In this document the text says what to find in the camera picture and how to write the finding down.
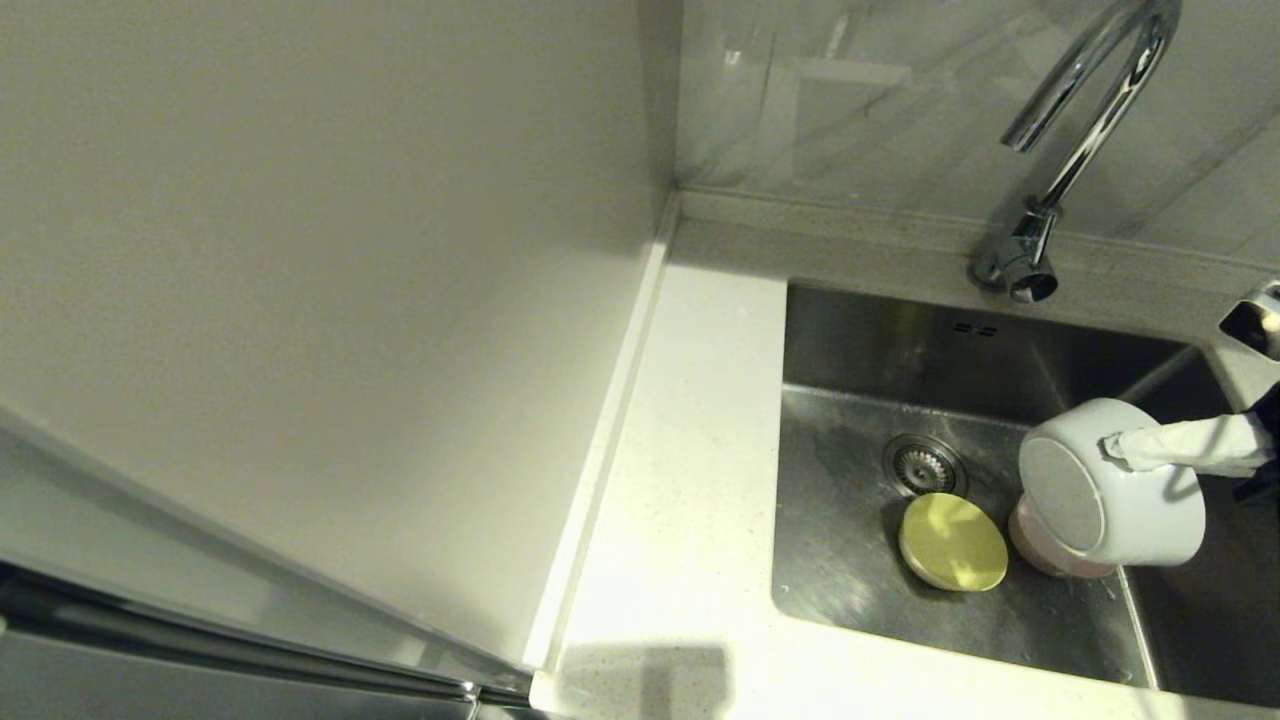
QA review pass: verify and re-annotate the small white bowl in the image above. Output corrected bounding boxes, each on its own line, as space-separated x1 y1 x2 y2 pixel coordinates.
1018 398 1207 569

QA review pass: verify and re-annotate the small pink bowl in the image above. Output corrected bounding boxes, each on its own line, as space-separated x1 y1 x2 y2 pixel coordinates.
1008 500 1119 581

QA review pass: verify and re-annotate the chrome gooseneck faucet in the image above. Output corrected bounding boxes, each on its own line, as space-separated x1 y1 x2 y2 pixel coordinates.
968 0 1183 304

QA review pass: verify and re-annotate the yellow bowl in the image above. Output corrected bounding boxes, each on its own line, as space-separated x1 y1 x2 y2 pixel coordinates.
898 491 1010 594

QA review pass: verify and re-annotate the stainless steel sink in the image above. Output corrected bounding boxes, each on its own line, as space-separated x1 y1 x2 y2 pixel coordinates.
770 280 1280 708

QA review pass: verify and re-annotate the round metal drain strainer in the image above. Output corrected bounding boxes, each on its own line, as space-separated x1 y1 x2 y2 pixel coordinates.
881 433 969 501

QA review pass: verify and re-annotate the white countertop trim strip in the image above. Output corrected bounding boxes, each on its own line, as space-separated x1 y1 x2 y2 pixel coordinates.
524 192 681 669

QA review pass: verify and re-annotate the tall white cabinet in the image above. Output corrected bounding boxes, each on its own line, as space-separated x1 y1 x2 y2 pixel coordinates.
0 0 669 720

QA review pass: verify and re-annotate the dark bar door handle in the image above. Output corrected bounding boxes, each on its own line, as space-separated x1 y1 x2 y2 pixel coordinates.
0 562 536 709

